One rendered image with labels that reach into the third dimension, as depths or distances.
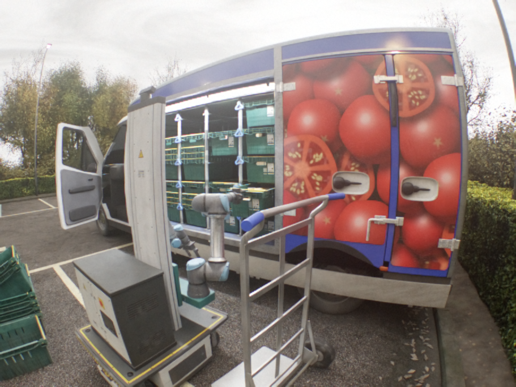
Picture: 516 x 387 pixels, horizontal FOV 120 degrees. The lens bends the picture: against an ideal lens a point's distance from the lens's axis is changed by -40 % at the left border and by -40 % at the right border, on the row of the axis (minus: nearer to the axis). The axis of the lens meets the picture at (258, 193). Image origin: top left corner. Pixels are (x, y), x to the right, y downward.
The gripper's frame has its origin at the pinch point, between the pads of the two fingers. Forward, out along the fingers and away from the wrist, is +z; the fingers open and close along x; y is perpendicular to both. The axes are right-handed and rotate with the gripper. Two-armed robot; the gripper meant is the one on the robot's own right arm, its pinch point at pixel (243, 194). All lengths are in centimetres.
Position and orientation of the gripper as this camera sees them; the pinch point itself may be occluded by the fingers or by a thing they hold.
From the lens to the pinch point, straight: 208.3
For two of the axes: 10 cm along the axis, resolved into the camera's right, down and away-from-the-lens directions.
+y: -8.6, -0.6, 5.0
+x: 0.2, 9.9, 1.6
